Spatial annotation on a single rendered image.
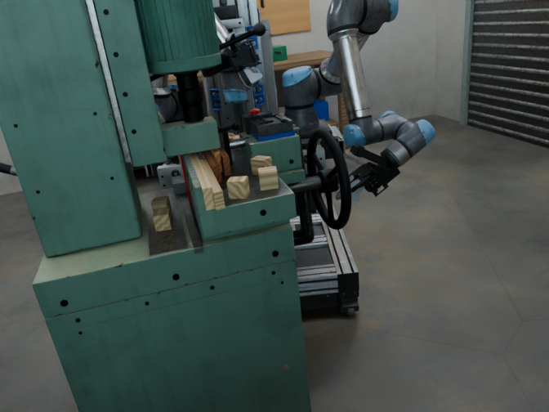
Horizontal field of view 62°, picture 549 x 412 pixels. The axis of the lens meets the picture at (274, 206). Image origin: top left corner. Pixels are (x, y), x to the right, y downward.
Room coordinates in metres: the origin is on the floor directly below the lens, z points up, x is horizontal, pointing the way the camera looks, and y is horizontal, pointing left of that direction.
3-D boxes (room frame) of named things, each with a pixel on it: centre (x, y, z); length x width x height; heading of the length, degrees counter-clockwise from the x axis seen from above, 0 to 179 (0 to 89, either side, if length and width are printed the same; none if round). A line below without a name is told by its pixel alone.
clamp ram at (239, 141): (1.20, 0.08, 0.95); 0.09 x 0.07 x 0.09; 13
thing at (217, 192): (1.20, 0.19, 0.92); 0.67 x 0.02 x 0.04; 13
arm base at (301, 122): (1.83, -0.14, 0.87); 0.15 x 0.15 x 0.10
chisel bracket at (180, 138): (1.14, 0.19, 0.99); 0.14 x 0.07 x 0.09; 103
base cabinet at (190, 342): (1.11, 0.29, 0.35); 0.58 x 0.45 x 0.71; 103
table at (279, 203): (1.20, 0.08, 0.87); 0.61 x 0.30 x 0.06; 13
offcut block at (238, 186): (0.94, 0.07, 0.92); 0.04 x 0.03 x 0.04; 77
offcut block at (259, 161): (1.08, 0.02, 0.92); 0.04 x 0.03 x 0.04; 53
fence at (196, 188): (1.17, 0.22, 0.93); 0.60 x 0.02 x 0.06; 13
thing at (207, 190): (1.17, 0.20, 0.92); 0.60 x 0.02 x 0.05; 13
